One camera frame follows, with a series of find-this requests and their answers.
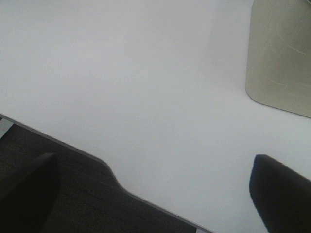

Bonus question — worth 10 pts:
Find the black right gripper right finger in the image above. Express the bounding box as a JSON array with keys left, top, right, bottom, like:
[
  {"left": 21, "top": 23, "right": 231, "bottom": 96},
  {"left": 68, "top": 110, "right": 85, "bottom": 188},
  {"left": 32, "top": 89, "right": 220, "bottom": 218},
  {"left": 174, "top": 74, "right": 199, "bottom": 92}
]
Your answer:
[{"left": 249, "top": 154, "right": 311, "bottom": 233}]

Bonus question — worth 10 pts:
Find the white table leg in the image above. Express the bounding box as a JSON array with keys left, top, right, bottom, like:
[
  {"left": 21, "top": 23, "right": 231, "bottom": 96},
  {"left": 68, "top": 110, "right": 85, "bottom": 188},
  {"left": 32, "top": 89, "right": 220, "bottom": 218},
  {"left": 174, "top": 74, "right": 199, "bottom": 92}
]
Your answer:
[{"left": 0, "top": 118, "right": 13, "bottom": 139}]

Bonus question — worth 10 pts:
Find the beige plastic storage bin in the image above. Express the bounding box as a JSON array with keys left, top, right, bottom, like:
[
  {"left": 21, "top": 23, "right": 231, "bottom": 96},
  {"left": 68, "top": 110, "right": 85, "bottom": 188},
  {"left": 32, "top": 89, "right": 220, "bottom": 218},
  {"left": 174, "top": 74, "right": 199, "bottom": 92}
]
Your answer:
[{"left": 245, "top": 0, "right": 311, "bottom": 117}]

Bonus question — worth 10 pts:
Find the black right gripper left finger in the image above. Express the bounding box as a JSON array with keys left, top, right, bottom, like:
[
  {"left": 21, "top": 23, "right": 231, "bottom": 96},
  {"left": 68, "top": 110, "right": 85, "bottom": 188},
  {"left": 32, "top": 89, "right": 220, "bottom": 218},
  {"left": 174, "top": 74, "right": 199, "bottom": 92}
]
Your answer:
[{"left": 0, "top": 153, "right": 61, "bottom": 233}]

